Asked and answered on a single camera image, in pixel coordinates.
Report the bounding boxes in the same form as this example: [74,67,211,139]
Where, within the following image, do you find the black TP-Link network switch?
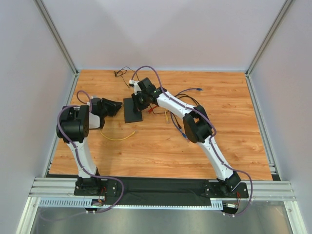
[123,97,143,123]

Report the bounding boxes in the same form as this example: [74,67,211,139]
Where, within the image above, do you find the yellow ethernet cable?
[99,130,137,141]

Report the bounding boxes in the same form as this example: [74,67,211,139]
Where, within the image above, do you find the thick black ethernet cable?
[172,92,199,130]

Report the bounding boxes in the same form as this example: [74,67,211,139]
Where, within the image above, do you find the blue ethernet cable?
[170,87,203,139]

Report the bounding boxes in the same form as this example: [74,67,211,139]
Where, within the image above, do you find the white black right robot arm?
[129,78,241,192]

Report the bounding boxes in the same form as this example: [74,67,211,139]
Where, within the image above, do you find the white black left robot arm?
[56,97,122,178]

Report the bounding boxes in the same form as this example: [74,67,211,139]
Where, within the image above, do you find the black cloth strip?
[46,174,213,205]

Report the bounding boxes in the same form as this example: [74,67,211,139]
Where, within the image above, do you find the thin black power cable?
[114,67,137,88]

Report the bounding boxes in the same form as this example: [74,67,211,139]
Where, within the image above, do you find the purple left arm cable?
[56,90,125,215]

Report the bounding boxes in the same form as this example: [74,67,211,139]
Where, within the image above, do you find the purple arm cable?
[56,90,125,215]
[133,65,254,218]

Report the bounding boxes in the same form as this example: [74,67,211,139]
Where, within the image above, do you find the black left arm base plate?
[74,177,122,196]

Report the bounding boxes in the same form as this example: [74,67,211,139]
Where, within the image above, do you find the aluminium left frame post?
[34,0,78,75]

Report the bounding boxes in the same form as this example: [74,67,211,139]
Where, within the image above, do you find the aluminium frame post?
[245,0,295,76]
[34,0,78,75]

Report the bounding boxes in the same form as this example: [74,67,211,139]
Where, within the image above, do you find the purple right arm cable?
[133,65,254,218]

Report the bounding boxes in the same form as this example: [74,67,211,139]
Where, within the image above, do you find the grey slotted cable duct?
[39,197,223,210]

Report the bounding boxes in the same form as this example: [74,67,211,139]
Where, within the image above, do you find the aluminium front frame rail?
[29,177,296,201]

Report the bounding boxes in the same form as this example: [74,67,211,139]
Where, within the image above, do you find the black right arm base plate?
[203,181,249,198]

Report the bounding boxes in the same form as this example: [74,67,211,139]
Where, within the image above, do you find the aluminium right frame post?
[245,0,295,76]

